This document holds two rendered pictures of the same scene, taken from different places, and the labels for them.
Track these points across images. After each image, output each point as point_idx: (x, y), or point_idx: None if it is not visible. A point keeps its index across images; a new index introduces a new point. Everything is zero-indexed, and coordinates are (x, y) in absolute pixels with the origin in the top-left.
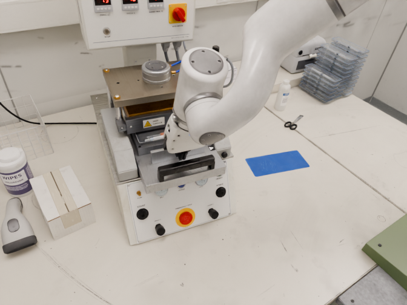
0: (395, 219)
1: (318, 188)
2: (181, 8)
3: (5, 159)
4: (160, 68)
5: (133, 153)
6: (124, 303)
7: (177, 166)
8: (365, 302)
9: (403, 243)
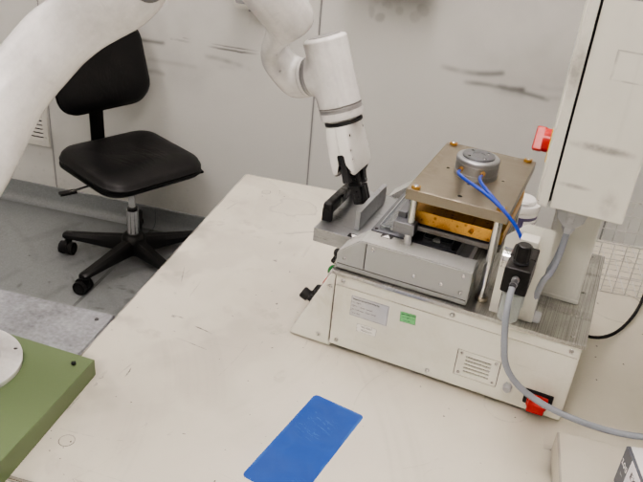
0: (38, 452)
1: (200, 435)
2: (545, 131)
3: None
4: (464, 152)
5: (403, 189)
6: (304, 235)
7: (344, 184)
8: (79, 324)
9: (34, 380)
